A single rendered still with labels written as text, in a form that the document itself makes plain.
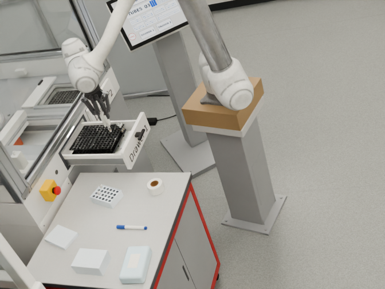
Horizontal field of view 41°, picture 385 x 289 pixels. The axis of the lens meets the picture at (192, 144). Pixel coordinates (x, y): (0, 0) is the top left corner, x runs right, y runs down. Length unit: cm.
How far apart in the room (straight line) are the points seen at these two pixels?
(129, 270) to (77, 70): 78
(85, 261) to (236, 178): 104
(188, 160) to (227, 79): 141
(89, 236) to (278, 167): 151
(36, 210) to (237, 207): 118
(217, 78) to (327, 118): 159
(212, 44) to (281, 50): 238
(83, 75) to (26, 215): 69
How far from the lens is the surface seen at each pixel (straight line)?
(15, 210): 237
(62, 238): 231
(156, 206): 225
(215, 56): 217
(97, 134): 254
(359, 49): 434
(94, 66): 207
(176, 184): 231
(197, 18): 208
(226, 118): 246
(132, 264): 202
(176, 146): 368
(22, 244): 258
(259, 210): 294
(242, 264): 291
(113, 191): 237
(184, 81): 334
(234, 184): 286
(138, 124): 245
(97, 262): 209
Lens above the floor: 230
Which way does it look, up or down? 38 degrees down
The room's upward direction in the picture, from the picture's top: 19 degrees counter-clockwise
